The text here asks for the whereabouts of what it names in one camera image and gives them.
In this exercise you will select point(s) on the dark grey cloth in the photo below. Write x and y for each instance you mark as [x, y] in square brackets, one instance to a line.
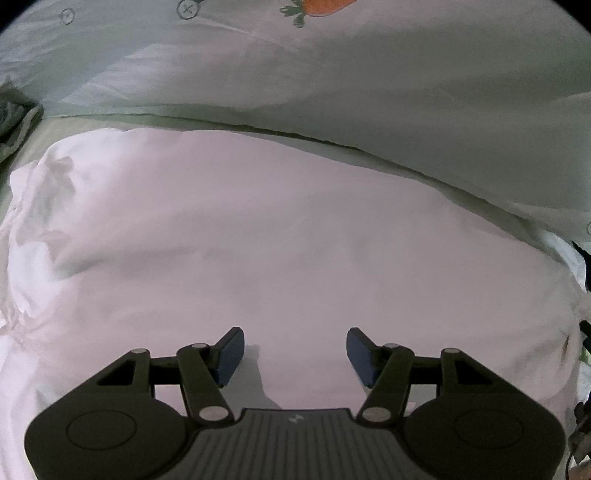
[14, 115]

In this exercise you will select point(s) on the pale green printed quilt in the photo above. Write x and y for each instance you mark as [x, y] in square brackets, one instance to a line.
[351, 78]

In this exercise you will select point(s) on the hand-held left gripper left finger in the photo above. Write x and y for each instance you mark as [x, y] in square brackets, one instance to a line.
[232, 355]

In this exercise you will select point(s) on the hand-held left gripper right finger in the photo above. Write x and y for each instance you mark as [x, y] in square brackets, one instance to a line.
[359, 356]

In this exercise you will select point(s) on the white pillow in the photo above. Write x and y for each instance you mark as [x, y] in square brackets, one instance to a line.
[286, 249]

